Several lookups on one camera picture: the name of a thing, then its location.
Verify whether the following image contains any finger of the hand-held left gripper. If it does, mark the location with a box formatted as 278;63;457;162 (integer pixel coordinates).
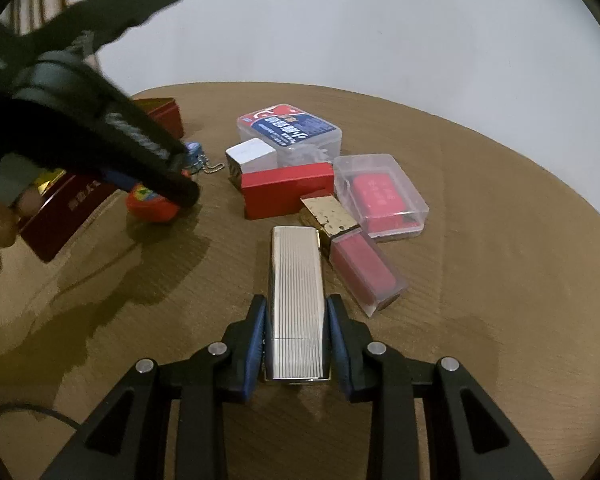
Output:
80;65;202;207
10;0;183;61

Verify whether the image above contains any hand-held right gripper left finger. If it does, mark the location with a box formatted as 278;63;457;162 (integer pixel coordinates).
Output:
40;294;268;480

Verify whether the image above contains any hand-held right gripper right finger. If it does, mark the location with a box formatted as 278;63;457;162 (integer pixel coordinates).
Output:
326;294;556;480

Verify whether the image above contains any orange toy keychain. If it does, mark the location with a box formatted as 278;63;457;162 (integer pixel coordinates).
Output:
125;185;178;223

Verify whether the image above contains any silver ribbed metal case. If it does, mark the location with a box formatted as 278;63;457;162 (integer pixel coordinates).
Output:
264;226;333;383

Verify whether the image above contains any dark red curved tin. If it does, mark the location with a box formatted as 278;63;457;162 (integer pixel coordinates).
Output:
17;97;186;263

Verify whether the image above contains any clear box with red packet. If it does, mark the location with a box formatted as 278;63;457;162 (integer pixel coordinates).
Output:
332;154;429;243

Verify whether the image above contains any gold capped red lipstick case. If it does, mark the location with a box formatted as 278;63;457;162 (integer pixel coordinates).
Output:
300;194;409;317

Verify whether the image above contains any white cube box zigzag side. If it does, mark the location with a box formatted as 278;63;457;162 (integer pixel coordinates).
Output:
225;138;279;191

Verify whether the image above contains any red cardboard box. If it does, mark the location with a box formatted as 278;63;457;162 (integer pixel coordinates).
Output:
240;162;336;221

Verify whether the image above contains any clear box with blue label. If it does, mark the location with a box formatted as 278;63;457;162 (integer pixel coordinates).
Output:
236;101;343;168

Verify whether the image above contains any brown tablecloth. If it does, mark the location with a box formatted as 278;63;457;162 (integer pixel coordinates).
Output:
0;81;600;480

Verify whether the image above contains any blue keychain with bead chain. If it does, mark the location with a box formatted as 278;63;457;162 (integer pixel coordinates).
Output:
182;142;226;176

